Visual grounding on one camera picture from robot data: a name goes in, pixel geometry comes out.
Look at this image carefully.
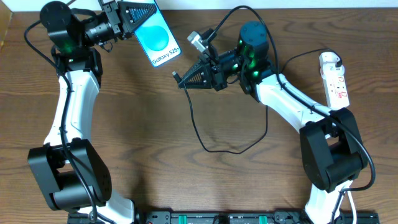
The blue Galaxy smartphone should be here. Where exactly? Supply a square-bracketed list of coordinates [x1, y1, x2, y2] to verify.
[134, 0, 182, 67]

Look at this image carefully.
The black USB charging cable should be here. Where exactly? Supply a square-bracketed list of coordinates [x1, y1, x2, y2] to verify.
[172, 48, 343, 155]

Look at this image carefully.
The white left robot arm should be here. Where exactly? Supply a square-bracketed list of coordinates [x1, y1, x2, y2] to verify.
[27, 1, 157, 223]

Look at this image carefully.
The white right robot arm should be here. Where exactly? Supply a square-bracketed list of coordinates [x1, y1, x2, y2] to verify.
[176, 21, 374, 223]

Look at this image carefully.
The white power strip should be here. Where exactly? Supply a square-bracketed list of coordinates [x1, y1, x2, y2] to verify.
[321, 69, 349, 110]

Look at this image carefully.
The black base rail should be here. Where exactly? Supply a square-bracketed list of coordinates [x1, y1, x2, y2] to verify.
[67, 211, 381, 224]

